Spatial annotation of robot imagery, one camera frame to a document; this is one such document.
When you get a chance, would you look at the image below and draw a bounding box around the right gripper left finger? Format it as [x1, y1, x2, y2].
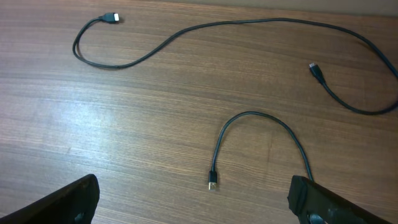
[1, 174, 100, 224]

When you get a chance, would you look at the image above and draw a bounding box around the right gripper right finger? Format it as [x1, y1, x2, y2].
[287, 175, 390, 224]

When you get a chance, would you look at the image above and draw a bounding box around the black USB cable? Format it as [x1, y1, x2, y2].
[72, 12, 398, 116]
[207, 111, 314, 192]

